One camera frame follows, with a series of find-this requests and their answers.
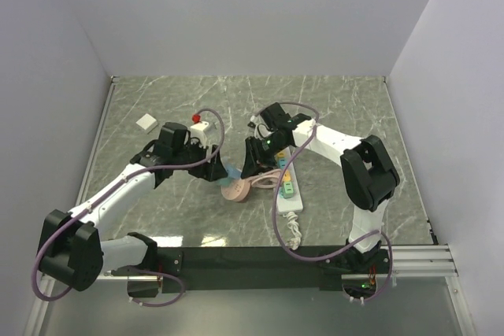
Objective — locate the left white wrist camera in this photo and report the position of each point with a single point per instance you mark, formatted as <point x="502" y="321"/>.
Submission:
<point x="201" y="131"/>

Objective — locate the round pink power socket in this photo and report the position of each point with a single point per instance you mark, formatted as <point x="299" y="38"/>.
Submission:
<point x="237" y="190"/>

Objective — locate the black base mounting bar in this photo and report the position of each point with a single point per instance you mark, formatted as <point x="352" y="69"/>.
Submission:
<point x="249" y="268"/>

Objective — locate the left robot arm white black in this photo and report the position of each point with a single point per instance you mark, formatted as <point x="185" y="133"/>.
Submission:
<point x="70" y="247"/>

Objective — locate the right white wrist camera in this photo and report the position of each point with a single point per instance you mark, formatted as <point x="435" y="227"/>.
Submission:
<point x="260" y="130"/>

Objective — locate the teal charger plug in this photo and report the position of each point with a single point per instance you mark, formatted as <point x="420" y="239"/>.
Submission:
<point x="225" y="182"/>

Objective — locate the white multicolour power strip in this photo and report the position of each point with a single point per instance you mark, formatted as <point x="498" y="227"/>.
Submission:
<point x="289" y="198"/>

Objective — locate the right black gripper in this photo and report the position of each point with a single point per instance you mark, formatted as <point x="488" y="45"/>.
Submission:
<point x="254" y="164"/>

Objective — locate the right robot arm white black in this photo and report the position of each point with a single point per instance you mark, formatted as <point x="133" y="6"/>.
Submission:
<point x="369" y="175"/>

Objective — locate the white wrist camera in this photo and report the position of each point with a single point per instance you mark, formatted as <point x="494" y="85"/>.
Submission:
<point x="201" y="131"/>
<point x="260" y="130"/>

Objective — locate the white charger plug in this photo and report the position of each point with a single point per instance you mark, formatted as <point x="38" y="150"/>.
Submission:
<point x="146" y="123"/>

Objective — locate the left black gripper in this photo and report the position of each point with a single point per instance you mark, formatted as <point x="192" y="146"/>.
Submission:
<point x="210" y="171"/>

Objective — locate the blue charger plug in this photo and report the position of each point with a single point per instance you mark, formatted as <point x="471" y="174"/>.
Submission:
<point x="232" y="170"/>

